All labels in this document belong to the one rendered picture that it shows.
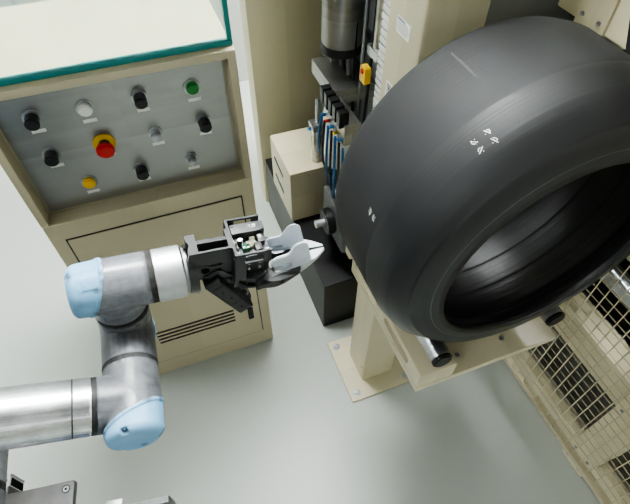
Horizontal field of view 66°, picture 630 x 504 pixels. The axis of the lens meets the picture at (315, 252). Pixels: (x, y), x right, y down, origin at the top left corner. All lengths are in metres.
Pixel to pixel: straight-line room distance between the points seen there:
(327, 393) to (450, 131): 1.43
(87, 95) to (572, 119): 0.96
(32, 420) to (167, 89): 0.79
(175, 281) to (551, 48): 0.61
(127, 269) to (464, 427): 1.55
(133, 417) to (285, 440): 1.27
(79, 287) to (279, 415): 1.36
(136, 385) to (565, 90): 0.67
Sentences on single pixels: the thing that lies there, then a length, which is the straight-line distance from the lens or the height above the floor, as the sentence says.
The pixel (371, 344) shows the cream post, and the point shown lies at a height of 0.29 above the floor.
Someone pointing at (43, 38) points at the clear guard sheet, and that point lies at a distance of 1.15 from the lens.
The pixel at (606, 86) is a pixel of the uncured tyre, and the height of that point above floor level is 1.47.
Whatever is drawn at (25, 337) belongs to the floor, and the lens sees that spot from 2.41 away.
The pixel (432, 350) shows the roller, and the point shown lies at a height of 0.92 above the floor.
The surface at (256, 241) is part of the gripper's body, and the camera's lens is 0.71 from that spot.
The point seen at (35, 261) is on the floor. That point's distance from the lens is 2.66.
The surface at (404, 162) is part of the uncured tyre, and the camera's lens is 0.73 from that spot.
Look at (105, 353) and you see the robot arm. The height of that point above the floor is 1.20.
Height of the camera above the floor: 1.81
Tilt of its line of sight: 51 degrees down
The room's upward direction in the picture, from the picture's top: straight up
